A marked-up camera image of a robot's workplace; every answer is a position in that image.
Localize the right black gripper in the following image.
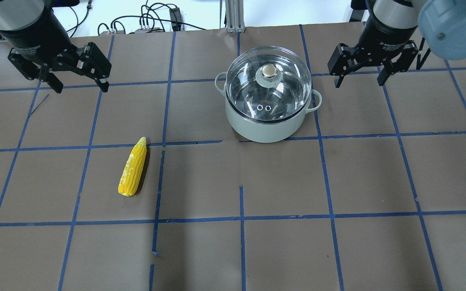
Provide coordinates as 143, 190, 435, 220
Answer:
327, 15, 419, 88

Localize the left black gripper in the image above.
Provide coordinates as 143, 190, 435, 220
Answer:
0, 8, 112, 93

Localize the glass pot lid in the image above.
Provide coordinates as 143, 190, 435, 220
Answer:
224, 46, 312, 124

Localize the yellow corn cob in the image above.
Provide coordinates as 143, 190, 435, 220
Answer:
118, 137, 148, 196

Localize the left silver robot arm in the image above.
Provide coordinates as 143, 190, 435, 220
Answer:
0, 0, 112, 93

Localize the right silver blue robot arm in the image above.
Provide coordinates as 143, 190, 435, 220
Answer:
327, 0, 466, 88

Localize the pale green cooking pot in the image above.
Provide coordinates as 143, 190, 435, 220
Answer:
213, 72, 322, 143

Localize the black cable bundle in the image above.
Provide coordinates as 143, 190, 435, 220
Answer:
53, 0, 207, 36

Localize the aluminium frame post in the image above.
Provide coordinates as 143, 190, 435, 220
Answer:
219, 0, 246, 33

